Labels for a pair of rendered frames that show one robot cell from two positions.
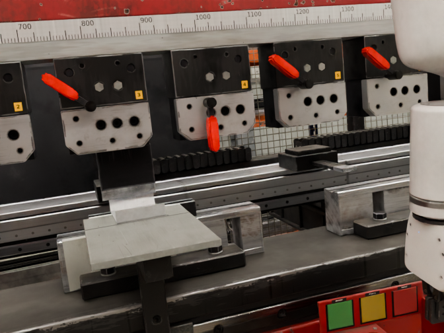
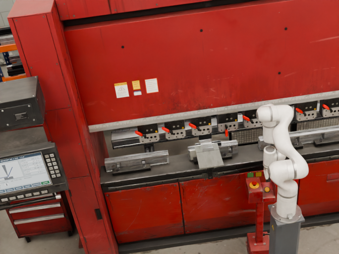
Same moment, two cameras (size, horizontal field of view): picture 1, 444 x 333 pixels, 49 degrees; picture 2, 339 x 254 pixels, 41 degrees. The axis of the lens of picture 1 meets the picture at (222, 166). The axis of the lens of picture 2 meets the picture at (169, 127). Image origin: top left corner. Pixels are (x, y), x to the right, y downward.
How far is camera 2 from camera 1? 2.72 m
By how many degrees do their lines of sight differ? 31
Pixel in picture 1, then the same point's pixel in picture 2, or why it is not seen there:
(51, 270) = not seen: hidden behind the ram
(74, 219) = (188, 132)
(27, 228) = not seen: hidden behind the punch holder
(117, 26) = (205, 111)
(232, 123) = (231, 128)
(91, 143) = (198, 133)
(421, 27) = (265, 138)
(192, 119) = (221, 128)
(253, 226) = (235, 148)
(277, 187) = not seen: hidden behind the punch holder
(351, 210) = (263, 144)
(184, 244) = (216, 165)
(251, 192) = (240, 126)
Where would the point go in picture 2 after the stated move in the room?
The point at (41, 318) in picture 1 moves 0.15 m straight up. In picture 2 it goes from (186, 168) to (184, 153)
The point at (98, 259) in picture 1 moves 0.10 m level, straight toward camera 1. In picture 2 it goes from (201, 167) to (202, 176)
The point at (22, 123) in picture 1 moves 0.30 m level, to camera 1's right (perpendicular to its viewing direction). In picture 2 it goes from (183, 130) to (223, 132)
